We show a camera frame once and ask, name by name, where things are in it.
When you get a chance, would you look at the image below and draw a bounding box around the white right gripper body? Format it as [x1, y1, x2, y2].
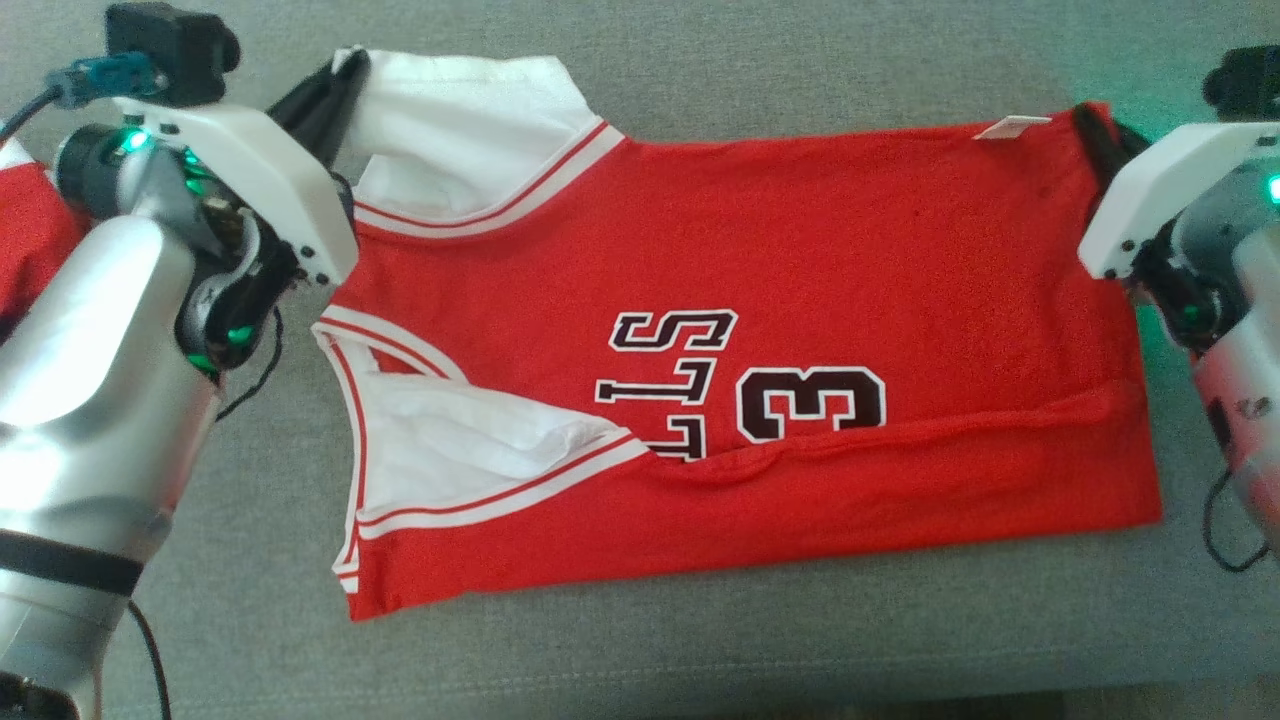
[1078, 122, 1280, 282]

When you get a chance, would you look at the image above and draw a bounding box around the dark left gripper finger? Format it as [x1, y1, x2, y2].
[265, 60, 350, 132]
[300, 50, 374, 174]

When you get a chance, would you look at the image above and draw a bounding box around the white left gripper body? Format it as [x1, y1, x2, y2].
[112, 95, 361, 291]

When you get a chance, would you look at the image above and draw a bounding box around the red white basketball jersey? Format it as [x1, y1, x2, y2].
[312, 45, 1167, 623]

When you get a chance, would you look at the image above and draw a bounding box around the crumpled red white garment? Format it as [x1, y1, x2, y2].
[0, 138, 93, 323]

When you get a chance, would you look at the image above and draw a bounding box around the large grey sofa ottoman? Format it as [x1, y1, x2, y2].
[0, 0, 1280, 720]

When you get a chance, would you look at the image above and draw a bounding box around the black cable with blue connector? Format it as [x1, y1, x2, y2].
[0, 55, 287, 720]
[1199, 465, 1273, 574]

